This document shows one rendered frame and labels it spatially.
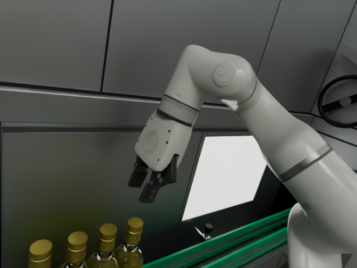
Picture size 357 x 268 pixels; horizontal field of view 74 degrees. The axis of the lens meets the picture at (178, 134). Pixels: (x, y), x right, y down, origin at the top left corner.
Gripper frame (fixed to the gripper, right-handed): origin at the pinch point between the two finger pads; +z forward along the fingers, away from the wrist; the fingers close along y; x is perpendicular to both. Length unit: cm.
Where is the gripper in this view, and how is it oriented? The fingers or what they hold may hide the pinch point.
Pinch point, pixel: (143, 185)
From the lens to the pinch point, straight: 49.2
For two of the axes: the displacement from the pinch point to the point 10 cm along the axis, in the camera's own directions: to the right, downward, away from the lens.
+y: 5.5, 3.8, -7.5
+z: -4.2, 9.0, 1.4
